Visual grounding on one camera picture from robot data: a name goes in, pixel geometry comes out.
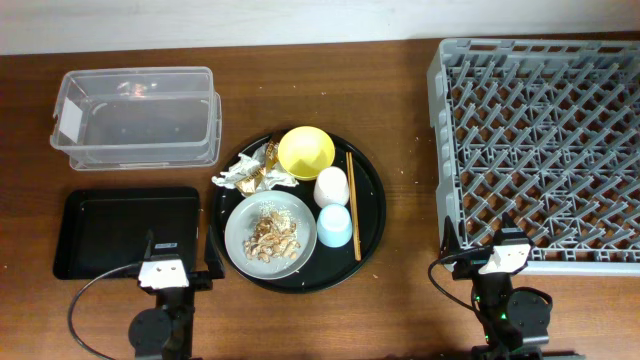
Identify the wooden chopstick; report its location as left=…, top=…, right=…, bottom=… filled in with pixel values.
left=348, top=151, right=363, bottom=262
left=345, top=152, right=361, bottom=262

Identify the yellow bowl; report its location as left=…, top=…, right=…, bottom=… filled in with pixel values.
left=278, top=126, right=335, bottom=181

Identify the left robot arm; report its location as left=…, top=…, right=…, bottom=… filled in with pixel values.
left=128, top=231, right=225, bottom=360

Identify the food scraps pile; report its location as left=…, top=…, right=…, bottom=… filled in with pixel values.
left=243, top=202, right=301, bottom=263

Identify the clear plastic waste bin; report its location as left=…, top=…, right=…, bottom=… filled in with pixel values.
left=49, top=66, right=222, bottom=171

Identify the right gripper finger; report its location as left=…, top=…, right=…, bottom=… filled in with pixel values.
left=439, top=216, right=461, bottom=260
left=501, top=212, right=519, bottom=230

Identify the white napkin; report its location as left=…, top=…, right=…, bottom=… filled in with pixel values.
left=211, top=144, right=299, bottom=192

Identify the black rectangular tray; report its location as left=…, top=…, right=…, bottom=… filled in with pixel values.
left=52, top=187, right=200, bottom=280

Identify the light blue cup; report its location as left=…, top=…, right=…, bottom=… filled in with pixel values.
left=317, top=204, right=353, bottom=248

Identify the grey plate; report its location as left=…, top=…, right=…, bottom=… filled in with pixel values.
left=224, top=191, right=317, bottom=280

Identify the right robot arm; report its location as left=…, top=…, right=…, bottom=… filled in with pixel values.
left=432, top=213, right=553, bottom=359

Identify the grey dishwasher rack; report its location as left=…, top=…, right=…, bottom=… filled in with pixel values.
left=427, top=38, right=639, bottom=277

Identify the gold brown snack wrapper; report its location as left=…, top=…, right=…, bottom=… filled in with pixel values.
left=235, top=139, right=278, bottom=197

